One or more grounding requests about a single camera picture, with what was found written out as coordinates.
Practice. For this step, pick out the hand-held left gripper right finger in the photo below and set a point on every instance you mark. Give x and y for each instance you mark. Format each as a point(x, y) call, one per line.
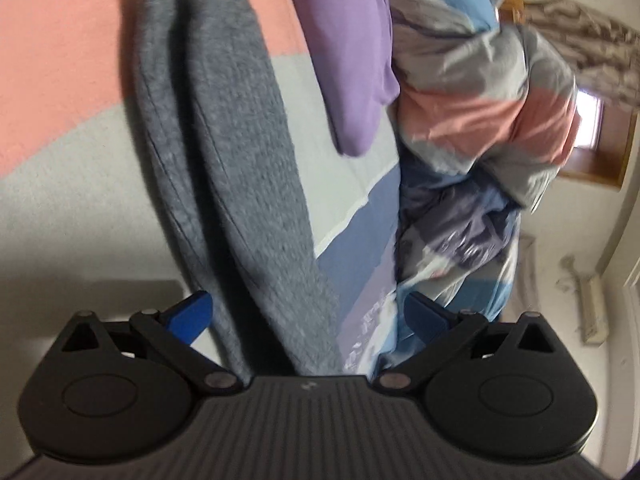
point(425, 317)

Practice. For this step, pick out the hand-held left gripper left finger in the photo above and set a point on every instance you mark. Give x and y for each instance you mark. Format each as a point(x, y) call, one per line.
point(192, 317)

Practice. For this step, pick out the grey knit pants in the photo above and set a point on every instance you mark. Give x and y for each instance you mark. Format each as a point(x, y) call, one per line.
point(225, 135)

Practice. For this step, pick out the purple garment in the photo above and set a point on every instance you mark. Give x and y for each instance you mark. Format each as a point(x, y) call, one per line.
point(345, 35)

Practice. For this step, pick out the striped pastel duvet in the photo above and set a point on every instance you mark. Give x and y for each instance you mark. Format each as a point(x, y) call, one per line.
point(465, 90)

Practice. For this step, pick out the wooden framed window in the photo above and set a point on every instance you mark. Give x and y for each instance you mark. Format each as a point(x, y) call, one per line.
point(607, 155)

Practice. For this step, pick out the patterned grey curtain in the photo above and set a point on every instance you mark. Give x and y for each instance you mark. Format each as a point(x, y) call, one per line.
point(585, 45)

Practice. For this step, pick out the striped bed sheet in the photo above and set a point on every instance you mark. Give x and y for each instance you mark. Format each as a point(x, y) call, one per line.
point(50, 35)

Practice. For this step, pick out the white wall-mounted unit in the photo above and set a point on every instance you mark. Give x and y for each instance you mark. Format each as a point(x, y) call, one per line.
point(590, 305)

